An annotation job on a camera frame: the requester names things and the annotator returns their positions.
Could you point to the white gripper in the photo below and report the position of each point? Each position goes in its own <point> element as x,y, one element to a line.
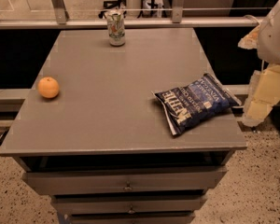
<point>274,42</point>

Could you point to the orange fruit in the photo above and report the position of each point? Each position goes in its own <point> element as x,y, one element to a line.
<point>48,87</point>

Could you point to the blue kettle chips bag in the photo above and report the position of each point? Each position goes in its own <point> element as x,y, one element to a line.
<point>186,107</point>

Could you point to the white green drink can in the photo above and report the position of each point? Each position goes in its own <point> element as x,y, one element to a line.
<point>115,26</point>

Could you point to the black office chair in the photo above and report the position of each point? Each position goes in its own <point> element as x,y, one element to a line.
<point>113,0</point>

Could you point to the grey drawer cabinet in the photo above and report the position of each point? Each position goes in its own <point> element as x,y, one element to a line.
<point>102,149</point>

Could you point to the metal window railing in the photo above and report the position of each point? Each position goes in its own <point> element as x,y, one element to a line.
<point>83,14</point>

